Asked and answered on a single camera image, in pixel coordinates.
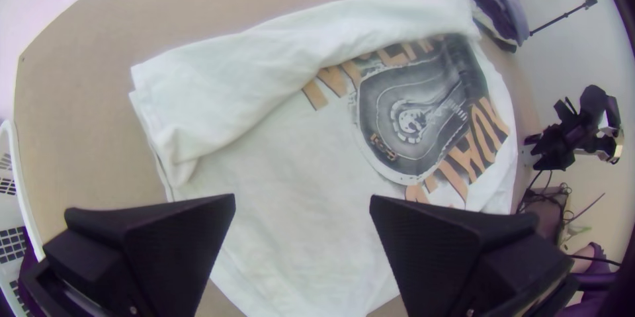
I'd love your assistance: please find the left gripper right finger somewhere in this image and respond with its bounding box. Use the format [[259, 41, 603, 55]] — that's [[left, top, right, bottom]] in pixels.
[[369, 195, 576, 317]]

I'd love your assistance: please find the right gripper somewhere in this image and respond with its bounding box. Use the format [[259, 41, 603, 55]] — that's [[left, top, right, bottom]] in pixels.
[[525, 123, 579, 172]]

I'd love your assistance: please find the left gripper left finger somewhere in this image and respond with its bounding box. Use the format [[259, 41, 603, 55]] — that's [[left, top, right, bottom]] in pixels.
[[42, 193, 237, 317]]

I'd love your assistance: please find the white printed t-shirt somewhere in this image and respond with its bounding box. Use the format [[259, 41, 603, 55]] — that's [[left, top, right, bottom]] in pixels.
[[128, 0, 519, 317]]

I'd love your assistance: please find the black tripod stand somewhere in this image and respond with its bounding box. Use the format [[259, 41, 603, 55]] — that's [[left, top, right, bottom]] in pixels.
[[529, 0, 599, 38]]

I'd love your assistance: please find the white laundry basket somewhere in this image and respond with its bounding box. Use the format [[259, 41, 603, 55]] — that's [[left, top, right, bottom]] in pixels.
[[0, 119, 46, 317]]

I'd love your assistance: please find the black cable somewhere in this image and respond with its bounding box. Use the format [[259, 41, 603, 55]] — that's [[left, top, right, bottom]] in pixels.
[[517, 169, 554, 210]]

